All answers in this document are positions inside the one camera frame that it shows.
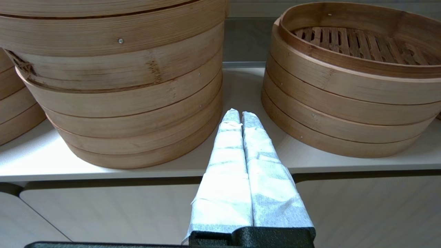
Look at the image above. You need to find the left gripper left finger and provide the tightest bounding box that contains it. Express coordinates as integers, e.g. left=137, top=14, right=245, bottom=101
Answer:
left=183, top=108, right=254, bottom=243

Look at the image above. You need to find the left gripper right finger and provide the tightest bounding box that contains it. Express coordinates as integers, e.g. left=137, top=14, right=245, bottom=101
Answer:
left=241, top=111, right=316, bottom=228

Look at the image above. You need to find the small bamboo steamer basket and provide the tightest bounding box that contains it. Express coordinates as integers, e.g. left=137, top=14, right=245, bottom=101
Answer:
left=261, top=65, right=435, bottom=159
left=267, top=2, right=441, bottom=126

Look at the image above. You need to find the large bamboo steamer basket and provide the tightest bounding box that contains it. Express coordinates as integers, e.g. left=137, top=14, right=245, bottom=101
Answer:
left=0, top=48, right=35, bottom=101
left=5, top=21, right=225, bottom=139
left=55, top=93, right=224, bottom=170
left=0, top=90, right=47, bottom=146
left=0, top=0, right=228, bottom=58

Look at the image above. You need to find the beige cabinet door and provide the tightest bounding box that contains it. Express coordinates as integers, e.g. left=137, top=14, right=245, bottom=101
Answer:
left=0, top=191, right=71, bottom=248
left=19, top=183, right=207, bottom=243
left=296, top=176, right=441, bottom=248

